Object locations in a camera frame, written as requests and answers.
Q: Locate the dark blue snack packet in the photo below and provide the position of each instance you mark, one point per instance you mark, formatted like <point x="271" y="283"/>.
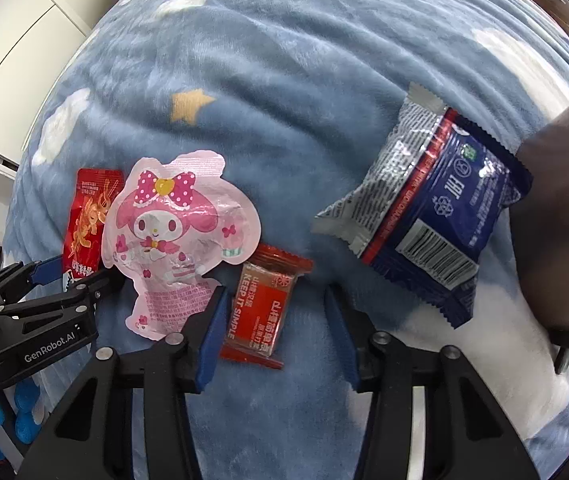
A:
<point x="439" y="200"/>

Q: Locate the long red snack packet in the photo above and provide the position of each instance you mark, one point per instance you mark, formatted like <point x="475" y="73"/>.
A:
<point x="89" y="210"/>

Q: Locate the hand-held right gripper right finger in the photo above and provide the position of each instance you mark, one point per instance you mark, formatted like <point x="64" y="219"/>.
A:
<point x="339" y="335"/>

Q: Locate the small red candy packet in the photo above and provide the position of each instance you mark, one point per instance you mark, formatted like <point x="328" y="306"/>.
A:
<point x="259" y="310"/>

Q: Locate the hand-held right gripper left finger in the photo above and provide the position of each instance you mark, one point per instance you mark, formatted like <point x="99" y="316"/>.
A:
<point x="214" y="330"/>

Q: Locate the white wardrobe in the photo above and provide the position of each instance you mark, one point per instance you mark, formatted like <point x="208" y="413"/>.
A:
<point x="14" y="60"/>

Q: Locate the pink cartoon character snack packet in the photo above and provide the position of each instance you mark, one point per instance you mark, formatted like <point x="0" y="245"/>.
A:
<point x="174" y="225"/>

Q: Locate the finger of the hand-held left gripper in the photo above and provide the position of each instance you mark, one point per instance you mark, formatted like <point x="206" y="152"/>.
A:
<point x="84" y="292"/>
<point x="44" y="270"/>

